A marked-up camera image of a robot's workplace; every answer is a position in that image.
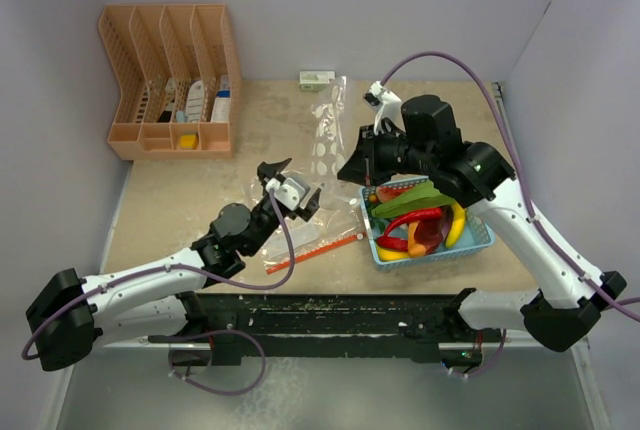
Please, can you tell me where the yellow pepper piece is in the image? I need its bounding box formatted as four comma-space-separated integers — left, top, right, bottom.
377, 247, 409, 262

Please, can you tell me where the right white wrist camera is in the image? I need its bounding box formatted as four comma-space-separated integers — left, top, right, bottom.
363, 81, 402, 135

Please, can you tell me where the orange plastic desk organizer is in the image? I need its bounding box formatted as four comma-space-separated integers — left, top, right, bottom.
98, 3, 243, 161

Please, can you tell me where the blue plastic basket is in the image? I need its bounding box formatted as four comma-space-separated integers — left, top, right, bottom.
360, 178, 496, 270

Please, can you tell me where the yellow banana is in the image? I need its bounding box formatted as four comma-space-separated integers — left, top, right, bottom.
444, 202, 466, 248

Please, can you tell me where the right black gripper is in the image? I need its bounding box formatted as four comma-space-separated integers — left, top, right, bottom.
338, 122, 436, 187

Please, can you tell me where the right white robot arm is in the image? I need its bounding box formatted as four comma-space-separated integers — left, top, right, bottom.
338, 90, 626, 352

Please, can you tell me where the red chili pepper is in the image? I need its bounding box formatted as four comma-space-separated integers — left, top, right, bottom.
383, 207, 443, 236
376, 235, 408, 253

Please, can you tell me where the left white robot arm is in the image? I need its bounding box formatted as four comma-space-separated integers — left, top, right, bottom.
21, 160, 321, 372

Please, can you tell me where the watermelon slice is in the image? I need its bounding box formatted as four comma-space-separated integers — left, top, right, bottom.
375, 186, 408, 204

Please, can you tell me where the green leafy vegetable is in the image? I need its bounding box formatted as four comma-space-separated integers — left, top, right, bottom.
370, 180, 455, 219

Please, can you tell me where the polka dot zip bag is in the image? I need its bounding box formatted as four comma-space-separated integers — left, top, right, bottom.
249, 74, 361, 211

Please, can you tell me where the white tube in organizer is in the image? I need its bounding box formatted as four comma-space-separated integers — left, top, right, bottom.
184, 80, 205, 122

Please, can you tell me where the blue white box in organizer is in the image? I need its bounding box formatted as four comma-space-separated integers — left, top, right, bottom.
209, 75, 231, 123

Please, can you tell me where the red zipper clear bag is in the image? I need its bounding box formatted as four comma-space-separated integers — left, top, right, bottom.
258, 198, 365, 274

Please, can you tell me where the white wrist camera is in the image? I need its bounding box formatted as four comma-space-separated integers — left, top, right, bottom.
363, 81, 402, 135
265, 176, 311, 211

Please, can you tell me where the small green white box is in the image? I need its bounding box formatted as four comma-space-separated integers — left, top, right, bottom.
298, 70, 336, 92

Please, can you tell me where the yellow block in organizer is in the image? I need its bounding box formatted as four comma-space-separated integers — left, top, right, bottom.
178, 134, 199, 150

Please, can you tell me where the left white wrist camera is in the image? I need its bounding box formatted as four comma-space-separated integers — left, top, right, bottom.
265, 176, 311, 211

